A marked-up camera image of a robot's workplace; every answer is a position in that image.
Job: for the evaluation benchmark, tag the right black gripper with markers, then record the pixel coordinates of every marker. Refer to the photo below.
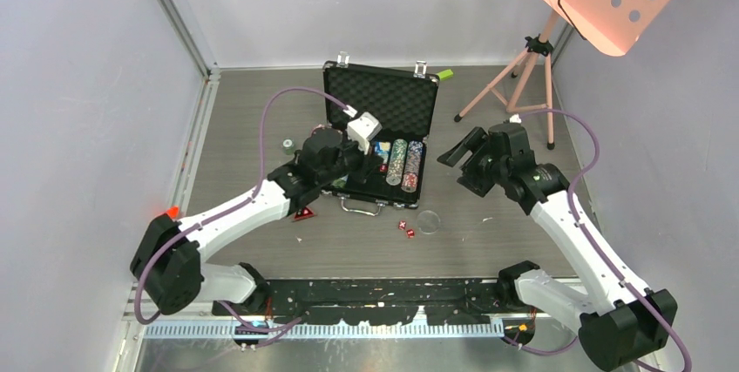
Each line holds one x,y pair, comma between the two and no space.
476,140

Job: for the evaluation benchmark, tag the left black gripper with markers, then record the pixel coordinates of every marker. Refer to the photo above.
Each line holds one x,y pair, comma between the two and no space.
364,164

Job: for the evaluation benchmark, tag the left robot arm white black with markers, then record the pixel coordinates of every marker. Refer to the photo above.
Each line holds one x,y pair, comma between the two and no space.
171,264

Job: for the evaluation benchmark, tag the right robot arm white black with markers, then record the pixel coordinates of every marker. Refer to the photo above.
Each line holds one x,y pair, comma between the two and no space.
618,318

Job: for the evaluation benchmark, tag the black poker set case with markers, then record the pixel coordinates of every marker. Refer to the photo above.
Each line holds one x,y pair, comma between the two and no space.
403,101

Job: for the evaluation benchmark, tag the blue boxed card deck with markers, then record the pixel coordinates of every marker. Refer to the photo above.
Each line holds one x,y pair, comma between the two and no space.
383,150

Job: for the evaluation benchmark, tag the green grey chip row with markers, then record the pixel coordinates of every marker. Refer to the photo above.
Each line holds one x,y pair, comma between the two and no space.
396,162

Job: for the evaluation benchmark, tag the blue orange chip row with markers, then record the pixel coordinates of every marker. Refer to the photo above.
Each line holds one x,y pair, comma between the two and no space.
412,166

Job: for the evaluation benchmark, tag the purple chip stack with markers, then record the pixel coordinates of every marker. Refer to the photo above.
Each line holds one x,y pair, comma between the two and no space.
320,127

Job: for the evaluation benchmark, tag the red black triangle dealer button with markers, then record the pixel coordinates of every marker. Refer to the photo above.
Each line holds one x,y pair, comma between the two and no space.
303,214

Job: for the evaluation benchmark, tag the green block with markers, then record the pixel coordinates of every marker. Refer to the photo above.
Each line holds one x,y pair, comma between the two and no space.
444,74

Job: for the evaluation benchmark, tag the green chip stack on table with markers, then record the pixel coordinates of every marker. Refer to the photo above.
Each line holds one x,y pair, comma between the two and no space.
288,146

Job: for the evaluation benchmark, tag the clear round disc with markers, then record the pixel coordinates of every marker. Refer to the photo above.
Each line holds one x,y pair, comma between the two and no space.
428,222

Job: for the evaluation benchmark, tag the orange clip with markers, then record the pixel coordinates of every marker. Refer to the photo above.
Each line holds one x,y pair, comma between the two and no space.
173,212

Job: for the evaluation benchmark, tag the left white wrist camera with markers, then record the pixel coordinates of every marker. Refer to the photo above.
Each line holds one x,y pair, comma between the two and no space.
362,128

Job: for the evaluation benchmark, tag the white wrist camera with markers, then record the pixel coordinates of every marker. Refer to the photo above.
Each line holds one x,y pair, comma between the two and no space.
515,119
362,128

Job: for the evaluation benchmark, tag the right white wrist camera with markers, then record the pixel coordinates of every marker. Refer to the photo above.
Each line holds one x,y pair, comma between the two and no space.
515,119

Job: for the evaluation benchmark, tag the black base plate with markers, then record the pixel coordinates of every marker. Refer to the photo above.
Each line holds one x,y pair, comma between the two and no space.
383,302

